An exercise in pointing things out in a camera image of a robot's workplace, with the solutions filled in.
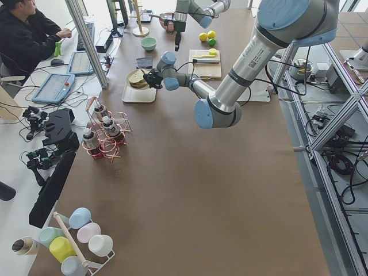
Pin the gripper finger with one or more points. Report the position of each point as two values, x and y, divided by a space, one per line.
178 37
147 78

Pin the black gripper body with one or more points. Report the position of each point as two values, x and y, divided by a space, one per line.
152 79
180 26

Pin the white plate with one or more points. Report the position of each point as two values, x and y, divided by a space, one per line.
129 74

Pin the plain bread slice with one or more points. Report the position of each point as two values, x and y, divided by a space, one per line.
137 76

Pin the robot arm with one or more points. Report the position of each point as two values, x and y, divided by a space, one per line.
203 17
278 24

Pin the cream rabbit tray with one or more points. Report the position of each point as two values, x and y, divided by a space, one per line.
132 95

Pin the bread slice under egg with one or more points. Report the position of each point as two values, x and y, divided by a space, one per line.
139 85

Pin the grey folded cloth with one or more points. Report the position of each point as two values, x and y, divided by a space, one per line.
144 62

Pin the pink ice bowl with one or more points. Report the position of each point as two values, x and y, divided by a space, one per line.
161 23

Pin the metal ice scoop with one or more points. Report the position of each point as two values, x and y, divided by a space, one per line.
156 15

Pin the yellow lemon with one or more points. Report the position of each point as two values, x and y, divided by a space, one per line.
203 37
211 34

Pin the green bowl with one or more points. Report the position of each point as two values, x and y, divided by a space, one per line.
148 43

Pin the yellow plastic knife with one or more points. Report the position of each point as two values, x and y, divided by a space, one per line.
202 56

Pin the green lime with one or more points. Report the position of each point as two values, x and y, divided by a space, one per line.
212 42

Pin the wooden cutting board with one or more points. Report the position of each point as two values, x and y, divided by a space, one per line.
206 71

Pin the half lemon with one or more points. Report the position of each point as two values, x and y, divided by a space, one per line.
213 52

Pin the wooden mug tree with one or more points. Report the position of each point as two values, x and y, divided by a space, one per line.
139 31

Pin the steel muddler black tip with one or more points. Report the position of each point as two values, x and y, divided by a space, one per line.
205 61

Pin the dark drink bottle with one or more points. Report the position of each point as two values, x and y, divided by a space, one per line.
100 112
88 138
110 126

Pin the blue teach pendant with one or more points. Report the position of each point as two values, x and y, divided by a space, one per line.
54 89
79 64

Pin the seated person black jacket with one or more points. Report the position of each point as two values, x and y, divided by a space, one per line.
27 36

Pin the blue cup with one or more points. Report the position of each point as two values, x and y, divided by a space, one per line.
80 217

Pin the pink cup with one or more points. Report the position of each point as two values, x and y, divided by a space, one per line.
86 232

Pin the white cup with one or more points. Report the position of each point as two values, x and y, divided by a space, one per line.
100 245

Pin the green cup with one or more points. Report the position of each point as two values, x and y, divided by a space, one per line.
48 234

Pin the copper wire bottle rack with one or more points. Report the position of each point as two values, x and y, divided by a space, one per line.
105 146

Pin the white pedestal column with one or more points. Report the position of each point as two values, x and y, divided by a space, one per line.
238 22

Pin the aluminium frame post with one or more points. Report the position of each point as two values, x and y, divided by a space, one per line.
77 17

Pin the wooden rack handle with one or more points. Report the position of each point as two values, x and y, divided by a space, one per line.
78 252

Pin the white wire cup rack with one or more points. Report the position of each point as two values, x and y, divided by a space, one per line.
95 263

